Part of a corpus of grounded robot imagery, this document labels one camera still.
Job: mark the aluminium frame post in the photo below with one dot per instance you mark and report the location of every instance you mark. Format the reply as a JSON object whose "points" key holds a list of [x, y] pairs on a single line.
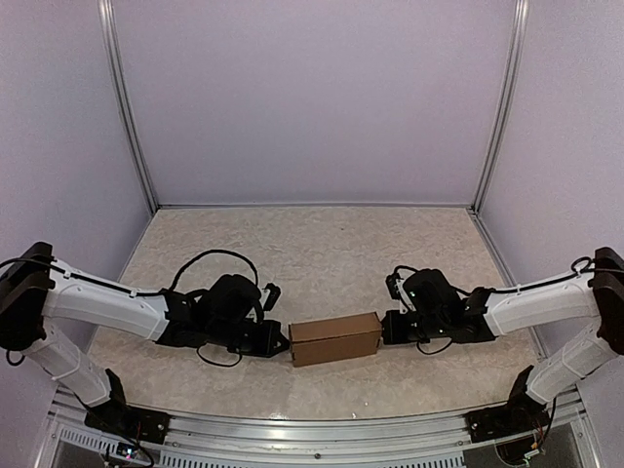
{"points": [[504, 106], [106, 14]]}

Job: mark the right aluminium frame post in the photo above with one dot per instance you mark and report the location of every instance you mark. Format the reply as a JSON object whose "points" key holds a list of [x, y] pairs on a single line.
{"points": [[504, 106]]}

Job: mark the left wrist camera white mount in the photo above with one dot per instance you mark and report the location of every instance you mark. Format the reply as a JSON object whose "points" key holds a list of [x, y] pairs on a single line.
{"points": [[269, 296]]}

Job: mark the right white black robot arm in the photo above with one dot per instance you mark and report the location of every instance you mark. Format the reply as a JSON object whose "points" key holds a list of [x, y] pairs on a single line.
{"points": [[430, 307]]}

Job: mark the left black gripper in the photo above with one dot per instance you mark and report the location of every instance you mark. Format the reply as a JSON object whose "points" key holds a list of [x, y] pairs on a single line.
{"points": [[265, 349]]}

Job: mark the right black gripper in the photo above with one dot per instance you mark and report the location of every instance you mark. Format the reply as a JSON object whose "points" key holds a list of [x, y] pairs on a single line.
{"points": [[393, 335]]}

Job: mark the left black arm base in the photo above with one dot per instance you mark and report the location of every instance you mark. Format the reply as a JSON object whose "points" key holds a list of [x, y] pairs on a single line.
{"points": [[116, 416]]}

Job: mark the left aluminium frame post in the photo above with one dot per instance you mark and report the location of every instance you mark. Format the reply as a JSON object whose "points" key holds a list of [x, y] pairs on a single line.
{"points": [[106, 14]]}

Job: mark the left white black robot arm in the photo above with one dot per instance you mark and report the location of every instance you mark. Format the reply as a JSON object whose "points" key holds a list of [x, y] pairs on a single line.
{"points": [[37, 289]]}

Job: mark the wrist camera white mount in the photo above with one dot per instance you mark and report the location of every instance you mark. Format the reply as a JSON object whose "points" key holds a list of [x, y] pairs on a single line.
{"points": [[394, 284], [269, 296]]}

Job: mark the front aluminium rail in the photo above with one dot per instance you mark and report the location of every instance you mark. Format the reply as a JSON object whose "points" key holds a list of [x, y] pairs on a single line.
{"points": [[438, 439]]}

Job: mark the brown cardboard box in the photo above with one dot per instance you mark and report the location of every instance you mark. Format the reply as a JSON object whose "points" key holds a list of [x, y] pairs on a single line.
{"points": [[335, 339]]}

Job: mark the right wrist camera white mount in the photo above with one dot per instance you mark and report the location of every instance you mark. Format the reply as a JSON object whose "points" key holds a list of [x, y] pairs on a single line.
{"points": [[394, 284]]}

